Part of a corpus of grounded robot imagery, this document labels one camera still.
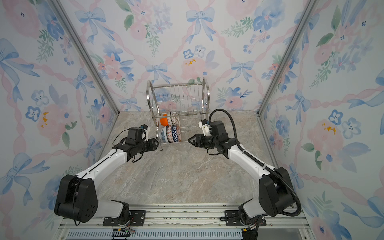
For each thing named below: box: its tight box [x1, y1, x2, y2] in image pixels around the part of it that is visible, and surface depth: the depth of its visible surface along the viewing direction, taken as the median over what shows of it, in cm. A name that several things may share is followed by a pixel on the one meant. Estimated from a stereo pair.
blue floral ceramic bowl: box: [160, 126, 169, 143], surface depth 92 cm
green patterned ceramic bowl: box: [167, 117, 174, 126], surface depth 100 cm
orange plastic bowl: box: [160, 113, 169, 127], surface depth 100 cm
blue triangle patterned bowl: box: [166, 125, 174, 143], surface depth 92 cm
